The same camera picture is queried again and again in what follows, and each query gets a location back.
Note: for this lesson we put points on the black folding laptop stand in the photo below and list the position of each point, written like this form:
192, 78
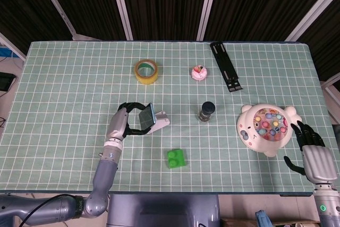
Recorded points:
225, 66

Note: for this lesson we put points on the white seal fishing toy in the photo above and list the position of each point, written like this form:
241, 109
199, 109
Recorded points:
265, 130

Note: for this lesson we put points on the blue cloth item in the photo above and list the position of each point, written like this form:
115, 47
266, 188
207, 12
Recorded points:
261, 219

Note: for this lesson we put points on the green checkered tablecloth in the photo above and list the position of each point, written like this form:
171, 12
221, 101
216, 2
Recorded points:
66, 91

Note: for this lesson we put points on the pink toy cake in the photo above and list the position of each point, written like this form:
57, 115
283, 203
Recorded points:
199, 73

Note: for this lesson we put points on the black device on floor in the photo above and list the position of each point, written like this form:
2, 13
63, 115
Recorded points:
4, 80

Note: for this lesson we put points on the green building block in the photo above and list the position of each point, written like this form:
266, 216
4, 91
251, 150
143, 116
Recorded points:
176, 159

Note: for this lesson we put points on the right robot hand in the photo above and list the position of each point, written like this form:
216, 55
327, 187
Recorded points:
317, 161

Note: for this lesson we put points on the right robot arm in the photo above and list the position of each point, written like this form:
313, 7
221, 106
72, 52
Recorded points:
325, 205

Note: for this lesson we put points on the black-capped glass bottle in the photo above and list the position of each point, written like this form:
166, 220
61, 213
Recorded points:
206, 111

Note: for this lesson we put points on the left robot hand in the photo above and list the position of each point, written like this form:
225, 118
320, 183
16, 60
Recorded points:
120, 124

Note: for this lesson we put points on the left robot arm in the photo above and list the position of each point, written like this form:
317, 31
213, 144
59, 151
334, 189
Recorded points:
103, 173

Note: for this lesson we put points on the white phone stand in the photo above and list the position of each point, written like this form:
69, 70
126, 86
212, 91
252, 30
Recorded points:
160, 122

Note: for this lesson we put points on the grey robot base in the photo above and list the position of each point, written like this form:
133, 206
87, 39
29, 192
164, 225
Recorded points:
163, 211

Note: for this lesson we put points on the yellow tape roll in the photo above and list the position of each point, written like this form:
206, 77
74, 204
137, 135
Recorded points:
146, 72

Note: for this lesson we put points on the black smartphone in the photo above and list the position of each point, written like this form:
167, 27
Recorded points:
146, 117

